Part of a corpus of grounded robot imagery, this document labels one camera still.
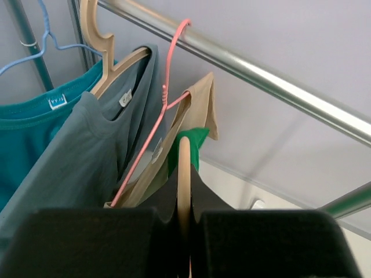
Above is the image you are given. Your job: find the aluminium corner frame post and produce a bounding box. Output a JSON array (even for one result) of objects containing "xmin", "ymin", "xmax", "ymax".
[{"xmin": 67, "ymin": 0, "xmax": 97, "ymax": 71}]

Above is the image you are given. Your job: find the grey blue t shirt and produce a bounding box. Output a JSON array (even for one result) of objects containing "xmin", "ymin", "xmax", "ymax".
[{"xmin": 1, "ymin": 45, "xmax": 162, "ymax": 249}]

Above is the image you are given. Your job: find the pink wire hanger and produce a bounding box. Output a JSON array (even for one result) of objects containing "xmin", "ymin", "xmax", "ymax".
[{"xmin": 109, "ymin": 19, "xmax": 191, "ymax": 208}]

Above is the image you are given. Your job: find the teal t shirt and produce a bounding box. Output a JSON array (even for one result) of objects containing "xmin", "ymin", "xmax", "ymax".
[{"xmin": 1, "ymin": 62, "xmax": 103, "ymax": 207}]

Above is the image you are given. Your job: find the blue wire hanger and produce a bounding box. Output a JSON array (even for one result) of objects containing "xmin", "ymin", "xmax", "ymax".
[{"xmin": 1, "ymin": 0, "xmax": 102, "ymax": 75}]

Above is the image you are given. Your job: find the beige t shirt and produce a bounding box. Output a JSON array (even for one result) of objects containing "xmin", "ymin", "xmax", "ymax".
[{"xmin": 115, "ymin": 72, "xmax": 219, "ymax": 208}]

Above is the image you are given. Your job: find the green t shirt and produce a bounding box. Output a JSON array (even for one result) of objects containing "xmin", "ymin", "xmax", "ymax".
[{"xmin": 168, "ymin": 127, "xmax": 210, "ymax": 177}]

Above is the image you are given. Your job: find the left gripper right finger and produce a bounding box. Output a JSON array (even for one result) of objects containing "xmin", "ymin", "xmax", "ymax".
[{"xmin": 191, "ymin": 170, "xmax": 361, "ymax": 277}]

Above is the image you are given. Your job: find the wooden hanger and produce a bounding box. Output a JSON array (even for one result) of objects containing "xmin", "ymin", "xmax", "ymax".
[
  {"xmin": 80, "ymin": 0, "xmax": 151, "ymax": 98},
  {"xmin": 176, "ymin": 137, "xmax": 192, "ymax": 278}
]

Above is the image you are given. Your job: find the white clothes rack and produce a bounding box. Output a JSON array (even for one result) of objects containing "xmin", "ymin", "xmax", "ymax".
[{"xmin": 8, "ymin": 0, "xmax": 371, "ymax": 224}]

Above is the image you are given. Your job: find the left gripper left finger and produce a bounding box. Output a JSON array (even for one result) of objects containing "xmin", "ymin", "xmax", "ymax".
[{"xmin": 1, "ymin": 208, "xmax": 186, "ymax": 277}]

